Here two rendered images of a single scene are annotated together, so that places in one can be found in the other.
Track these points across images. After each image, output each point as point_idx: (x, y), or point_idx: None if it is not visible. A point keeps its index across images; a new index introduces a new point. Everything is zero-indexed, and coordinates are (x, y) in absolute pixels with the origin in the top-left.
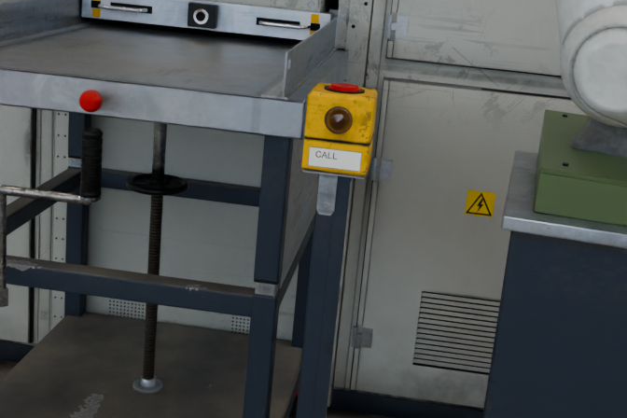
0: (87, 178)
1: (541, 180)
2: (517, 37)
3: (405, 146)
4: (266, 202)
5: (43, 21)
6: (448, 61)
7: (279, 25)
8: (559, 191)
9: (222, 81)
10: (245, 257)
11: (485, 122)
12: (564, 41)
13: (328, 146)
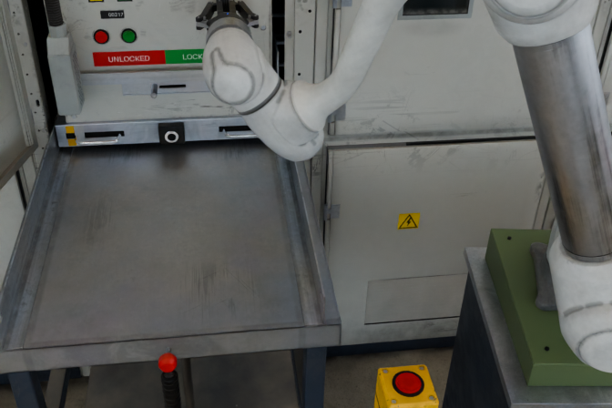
0: (172, 407)
1: (534, 369)
2: (433, 107)
3: (349, 193)
4: (311, 378)
5: (44, 191)
6: (379, 130)
7: (243, 137)
8: (546, 373)
9: (256, 291)
10: None
11: (411, 168)
12: (565, 312)
13: None
